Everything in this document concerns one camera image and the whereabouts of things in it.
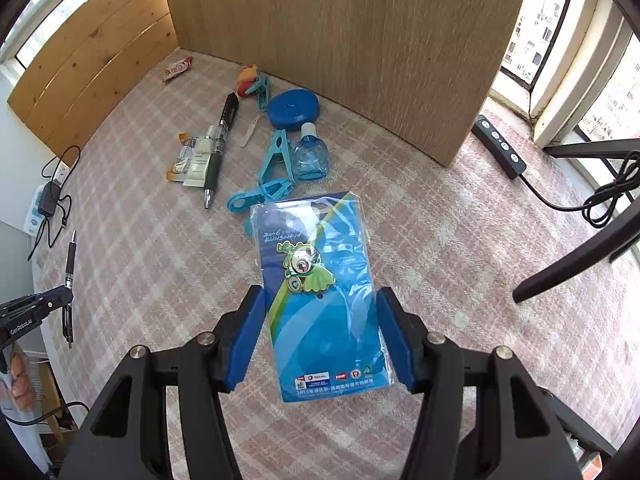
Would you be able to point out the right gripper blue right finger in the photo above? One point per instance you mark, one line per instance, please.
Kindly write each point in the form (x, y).
(404, 334)

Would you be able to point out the black tripod stand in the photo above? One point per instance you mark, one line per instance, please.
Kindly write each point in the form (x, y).
(616, 234)

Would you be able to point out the black inline cable remote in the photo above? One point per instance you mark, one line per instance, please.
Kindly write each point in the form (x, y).
(508, 159)

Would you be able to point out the blue badge card pack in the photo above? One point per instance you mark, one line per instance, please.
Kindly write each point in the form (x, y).
(321, 312)

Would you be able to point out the large wooden board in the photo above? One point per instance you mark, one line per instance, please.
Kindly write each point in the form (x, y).
(419, 68)

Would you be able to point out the black charger with cable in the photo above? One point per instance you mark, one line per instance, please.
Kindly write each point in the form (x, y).
(51, 199)

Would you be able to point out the orange red plush toy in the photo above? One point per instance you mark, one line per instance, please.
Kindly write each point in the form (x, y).
(248, 75)

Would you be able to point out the orange seasoning sachet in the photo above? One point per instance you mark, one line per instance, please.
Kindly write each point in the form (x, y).
(177, 170)

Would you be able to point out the slim black pen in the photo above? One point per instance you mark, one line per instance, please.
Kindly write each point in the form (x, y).
(67, 320)

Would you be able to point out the large black pen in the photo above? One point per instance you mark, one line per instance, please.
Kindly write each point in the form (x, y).
(219, 140)

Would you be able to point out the blue round tape measure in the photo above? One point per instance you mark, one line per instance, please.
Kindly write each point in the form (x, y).
(291, 109)

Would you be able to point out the blue clear small bottle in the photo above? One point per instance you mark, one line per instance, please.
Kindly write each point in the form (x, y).
(310, 156)

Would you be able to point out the small white cream tube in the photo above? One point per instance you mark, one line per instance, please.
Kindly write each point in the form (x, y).
(201, 149)

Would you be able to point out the person left hand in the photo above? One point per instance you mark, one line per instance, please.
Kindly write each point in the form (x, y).
(17, 391)

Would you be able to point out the teal clothespin by toy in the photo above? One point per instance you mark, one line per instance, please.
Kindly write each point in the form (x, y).
(260, 89)

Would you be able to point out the small snack sachet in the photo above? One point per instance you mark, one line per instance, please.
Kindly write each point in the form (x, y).
(178, 68)

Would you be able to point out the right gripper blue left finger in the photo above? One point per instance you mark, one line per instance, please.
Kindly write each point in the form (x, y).
(238, 336)

